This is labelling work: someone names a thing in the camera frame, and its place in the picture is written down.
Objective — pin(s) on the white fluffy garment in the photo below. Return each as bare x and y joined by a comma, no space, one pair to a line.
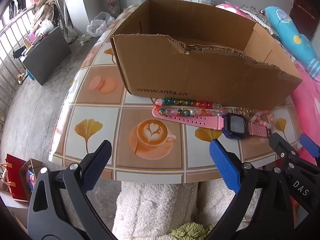
155,210

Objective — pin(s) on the white plastic bag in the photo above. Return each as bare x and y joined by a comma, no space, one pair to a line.
98,25

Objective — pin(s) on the brown paper bag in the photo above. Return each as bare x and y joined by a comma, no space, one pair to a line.
30,167

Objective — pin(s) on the grey lace cloth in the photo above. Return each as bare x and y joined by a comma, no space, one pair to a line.
260,20

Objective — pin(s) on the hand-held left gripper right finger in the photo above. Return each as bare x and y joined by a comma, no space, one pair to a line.
225,165

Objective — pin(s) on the brown cardboard box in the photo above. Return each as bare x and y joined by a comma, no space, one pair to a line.
200,75

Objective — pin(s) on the metal window railing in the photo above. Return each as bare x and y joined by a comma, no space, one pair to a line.
10,47

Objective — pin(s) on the dark cabinet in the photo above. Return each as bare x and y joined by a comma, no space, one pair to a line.
45,55

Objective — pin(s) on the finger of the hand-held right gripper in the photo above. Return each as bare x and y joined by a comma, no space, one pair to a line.
311,145
282,146

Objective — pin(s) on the green fluffy cloth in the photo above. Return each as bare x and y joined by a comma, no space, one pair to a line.
192,231

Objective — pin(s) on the dark blue jacket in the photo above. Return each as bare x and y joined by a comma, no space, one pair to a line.
16,5

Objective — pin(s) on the pile of clothes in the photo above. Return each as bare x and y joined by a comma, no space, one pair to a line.
47,10

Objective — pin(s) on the blue cartoon pillow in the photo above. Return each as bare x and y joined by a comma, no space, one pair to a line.
287,30

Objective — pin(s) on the beige sandals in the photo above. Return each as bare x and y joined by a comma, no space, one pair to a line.
20,76

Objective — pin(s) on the pink fleece blanket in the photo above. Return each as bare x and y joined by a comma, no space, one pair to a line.
310,105

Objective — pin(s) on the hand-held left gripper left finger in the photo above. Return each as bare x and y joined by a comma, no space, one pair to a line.
97,165

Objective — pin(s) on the dark red wooden door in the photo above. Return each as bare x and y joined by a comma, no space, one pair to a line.
303,10

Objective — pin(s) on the red gift bag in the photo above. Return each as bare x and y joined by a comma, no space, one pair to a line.
15,177

